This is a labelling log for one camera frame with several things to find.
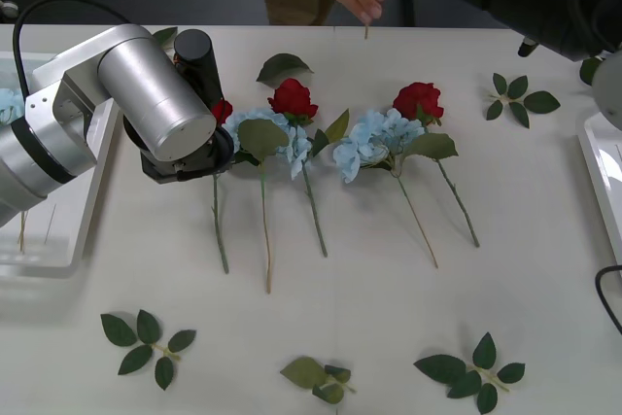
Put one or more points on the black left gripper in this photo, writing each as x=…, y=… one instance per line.
x=184, y=169

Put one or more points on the red rose with green stem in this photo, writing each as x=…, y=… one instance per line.
x=221, y=111
x=418, y=99
x=291, y=96

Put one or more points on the pale blue flower with stem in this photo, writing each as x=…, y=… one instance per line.
x=359, y=143
x=10, y=101
x=262, y=138

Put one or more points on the silver and black left arm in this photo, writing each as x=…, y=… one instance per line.
x=146, y=89

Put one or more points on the shallow white box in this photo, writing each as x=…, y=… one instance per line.
x=607, y=167
x=92, y=191

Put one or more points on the green leaf twig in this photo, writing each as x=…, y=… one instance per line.
x=303, y=371
x=165, y=37
x=119, y=330
x=542, y=101
x=439, y=367

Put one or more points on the single loose green leaf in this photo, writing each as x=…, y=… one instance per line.
x=282, y=67
x=589, y=70

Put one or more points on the small white round object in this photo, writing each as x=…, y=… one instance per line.
x=8, y=9

